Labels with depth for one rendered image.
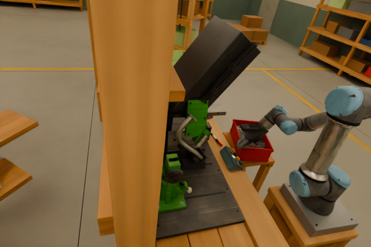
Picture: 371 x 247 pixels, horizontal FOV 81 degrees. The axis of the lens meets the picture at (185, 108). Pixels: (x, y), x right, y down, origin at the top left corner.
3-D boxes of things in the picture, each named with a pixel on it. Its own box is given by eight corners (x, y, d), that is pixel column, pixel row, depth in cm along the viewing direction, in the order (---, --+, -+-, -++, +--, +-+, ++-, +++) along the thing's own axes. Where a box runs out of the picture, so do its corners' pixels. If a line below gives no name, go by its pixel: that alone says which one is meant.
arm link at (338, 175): (344, 200, 105) (361, 182, 97) (321, 202, 102) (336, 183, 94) (327, 180, 114) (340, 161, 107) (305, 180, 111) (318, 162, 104)
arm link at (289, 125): (306, 124, 114) (293, 113, 123) (287, 124, 111) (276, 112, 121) (300, 136, 118) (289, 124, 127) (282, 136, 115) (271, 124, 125)
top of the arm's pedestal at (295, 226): (312, 185, 136) (314, 181, 133) (355, 239, 110) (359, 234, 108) (266, 191, 128) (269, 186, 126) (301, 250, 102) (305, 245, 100)
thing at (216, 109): (216, 102, 149) (217, 98, 148) (225, 115, 137) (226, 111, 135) (159, 103, 139) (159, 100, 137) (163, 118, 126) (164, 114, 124)
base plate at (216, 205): (186, 99, 190) (186, 97, 189) (244, 222, 103) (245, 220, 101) (136, 101, 178) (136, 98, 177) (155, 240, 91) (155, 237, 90)
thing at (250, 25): (250, 37, 773) (256, 15, 733) (265, 45, 714) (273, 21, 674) (221, 37, 725) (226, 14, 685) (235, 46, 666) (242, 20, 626)
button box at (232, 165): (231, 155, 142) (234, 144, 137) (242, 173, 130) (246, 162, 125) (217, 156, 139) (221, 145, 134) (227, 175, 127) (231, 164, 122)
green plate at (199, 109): (200, 129, 130) (203, 95, 123) (205, 135, 122) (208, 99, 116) (181, 131, 127) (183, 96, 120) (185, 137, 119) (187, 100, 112)
